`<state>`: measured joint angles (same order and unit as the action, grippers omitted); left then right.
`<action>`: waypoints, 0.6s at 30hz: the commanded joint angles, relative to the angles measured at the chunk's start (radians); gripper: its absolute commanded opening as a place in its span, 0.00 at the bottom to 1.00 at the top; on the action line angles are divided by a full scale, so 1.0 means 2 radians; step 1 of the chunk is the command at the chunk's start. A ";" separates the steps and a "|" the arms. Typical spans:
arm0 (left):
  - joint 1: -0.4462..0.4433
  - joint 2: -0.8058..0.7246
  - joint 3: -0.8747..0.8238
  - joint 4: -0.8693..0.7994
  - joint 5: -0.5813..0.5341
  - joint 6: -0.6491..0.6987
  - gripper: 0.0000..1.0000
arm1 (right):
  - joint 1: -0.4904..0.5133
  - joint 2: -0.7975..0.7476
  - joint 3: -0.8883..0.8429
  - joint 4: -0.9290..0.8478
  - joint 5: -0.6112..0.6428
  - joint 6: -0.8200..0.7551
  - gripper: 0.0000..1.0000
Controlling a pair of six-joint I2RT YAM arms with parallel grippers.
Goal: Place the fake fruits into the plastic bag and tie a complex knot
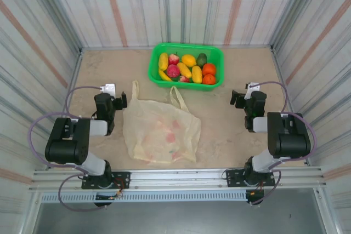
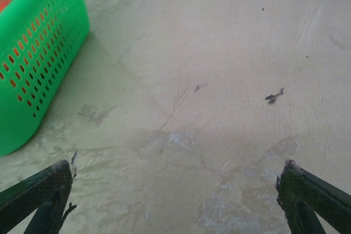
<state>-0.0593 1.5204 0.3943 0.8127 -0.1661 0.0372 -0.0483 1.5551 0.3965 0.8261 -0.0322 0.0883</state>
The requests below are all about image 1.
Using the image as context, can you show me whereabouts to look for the translucent cream plastic bag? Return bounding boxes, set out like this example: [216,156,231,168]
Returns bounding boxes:
[122,79,202,164]

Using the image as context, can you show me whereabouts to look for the yellow fake mango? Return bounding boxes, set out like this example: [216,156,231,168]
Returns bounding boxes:
[176,62,193,79]
[191,65,203,84]
[158,53,169,71]

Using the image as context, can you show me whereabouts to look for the red black power wire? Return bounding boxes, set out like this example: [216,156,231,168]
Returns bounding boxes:
[111,178,130,201]
[248,180,265,199]

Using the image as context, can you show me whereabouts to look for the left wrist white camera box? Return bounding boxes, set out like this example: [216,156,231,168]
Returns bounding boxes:
[100,82,117,99]

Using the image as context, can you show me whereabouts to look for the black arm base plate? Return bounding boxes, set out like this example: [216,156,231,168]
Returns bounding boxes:
[225,168,276,188]
[81,172,131,190]

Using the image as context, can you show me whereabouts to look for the green plastic basket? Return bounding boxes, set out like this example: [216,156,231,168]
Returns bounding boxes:
[148,42,225,92]

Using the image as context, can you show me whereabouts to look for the red fake peach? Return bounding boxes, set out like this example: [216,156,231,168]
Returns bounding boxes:
[166,64,181,78]

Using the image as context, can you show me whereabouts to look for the aluminium mounting rail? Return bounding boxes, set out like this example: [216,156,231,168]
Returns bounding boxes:
[29,165,327,192]

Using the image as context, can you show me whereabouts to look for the slotted grey cable duct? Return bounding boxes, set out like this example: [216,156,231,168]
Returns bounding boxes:
[37,191,265,204]

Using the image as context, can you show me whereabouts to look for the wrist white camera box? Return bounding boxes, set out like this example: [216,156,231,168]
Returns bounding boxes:
[245,82,261,100]
[100,82,117,99]

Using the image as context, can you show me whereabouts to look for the yellow fake lemon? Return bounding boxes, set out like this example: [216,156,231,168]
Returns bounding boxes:
[182,54,197,67]

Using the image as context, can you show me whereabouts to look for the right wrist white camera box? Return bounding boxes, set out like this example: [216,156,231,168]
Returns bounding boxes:
[245,82,261,100]

